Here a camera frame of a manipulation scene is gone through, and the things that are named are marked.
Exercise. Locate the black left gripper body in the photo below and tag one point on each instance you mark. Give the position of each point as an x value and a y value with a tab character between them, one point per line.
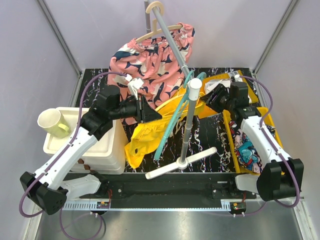
140	108

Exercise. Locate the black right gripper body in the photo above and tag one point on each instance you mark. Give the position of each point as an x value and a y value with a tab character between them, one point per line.
222	101

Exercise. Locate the yellow shorts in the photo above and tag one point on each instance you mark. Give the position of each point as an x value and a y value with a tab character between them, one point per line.
146	137

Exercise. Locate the teal plastic hanger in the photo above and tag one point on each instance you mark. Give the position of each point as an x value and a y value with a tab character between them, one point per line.
189	105

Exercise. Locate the comic print shorts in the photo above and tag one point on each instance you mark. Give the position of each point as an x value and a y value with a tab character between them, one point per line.
245	152

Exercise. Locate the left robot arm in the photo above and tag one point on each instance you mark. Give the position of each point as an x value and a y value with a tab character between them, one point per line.
47	187

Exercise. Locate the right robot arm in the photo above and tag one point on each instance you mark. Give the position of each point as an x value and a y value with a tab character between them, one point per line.
282	175

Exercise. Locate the beige wooden hanger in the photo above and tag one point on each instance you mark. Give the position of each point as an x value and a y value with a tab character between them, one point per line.
158	26

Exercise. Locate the white paper booklet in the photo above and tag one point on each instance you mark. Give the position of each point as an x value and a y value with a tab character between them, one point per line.
211	84

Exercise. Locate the silver clothes rack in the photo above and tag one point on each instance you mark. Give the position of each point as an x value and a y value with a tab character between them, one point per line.
183	161

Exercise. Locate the white foam box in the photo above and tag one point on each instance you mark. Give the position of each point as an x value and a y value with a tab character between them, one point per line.
107	156

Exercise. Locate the cream yellow mug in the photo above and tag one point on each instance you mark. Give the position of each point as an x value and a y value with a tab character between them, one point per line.
53	122

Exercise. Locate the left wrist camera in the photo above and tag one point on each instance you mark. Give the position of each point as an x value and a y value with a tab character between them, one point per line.
134	84

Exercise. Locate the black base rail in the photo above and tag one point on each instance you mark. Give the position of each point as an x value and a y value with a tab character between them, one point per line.
179	187

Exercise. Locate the white cable duct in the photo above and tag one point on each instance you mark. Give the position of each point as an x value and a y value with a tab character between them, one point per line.
142	205

